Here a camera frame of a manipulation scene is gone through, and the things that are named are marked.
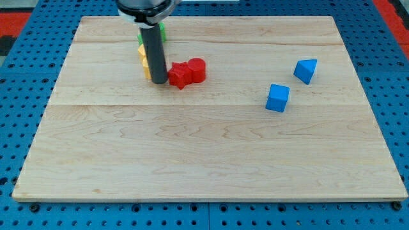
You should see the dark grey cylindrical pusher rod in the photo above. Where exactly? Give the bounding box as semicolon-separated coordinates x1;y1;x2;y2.
139;24;168;84

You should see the yellow hexagon block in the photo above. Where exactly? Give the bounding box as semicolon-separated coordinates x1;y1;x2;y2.
142;57;151;80

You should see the green block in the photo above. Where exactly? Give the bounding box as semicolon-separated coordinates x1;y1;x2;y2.
137;22;167;45

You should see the red star block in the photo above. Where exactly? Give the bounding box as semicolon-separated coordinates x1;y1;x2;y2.
167;62;192;90

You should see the red cylinder block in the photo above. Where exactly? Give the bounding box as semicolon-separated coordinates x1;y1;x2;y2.
187;57;206;83

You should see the blue cube block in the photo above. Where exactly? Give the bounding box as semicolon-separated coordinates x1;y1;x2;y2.
265;84;290;112

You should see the light wooden board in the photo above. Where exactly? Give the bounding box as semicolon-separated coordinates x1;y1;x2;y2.
12;16;408;203

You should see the blue triangular prism block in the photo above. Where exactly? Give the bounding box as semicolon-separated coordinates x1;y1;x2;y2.
293;59;318;85

